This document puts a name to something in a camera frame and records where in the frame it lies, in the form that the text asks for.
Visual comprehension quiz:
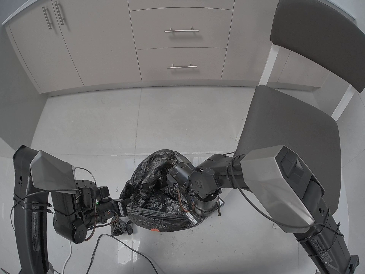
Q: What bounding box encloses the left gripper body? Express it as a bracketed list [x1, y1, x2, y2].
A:
[96, 198, 129, 224]

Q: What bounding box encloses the white cable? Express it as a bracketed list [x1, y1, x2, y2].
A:
[61, 239, 72, 274]

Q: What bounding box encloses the grey chair with white legs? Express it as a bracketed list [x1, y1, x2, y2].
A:
[235, 0, 365, 230]

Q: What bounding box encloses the black cable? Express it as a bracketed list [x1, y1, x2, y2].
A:
[74, 167, 96, 182]
[224, 150, 341, 228]
[85, 234, 159, 274]

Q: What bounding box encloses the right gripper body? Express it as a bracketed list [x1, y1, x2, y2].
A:
[185, 191, 223, 226]

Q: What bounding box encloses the beige cabinet with drawers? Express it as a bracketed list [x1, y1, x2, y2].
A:
[2, 0, 357, 97]

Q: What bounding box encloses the crumpled black plastic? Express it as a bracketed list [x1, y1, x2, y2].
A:
[110, 220, 134, 237]

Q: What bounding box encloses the black plastic bag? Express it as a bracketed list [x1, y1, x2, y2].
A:
[119, 149, 206, 233]

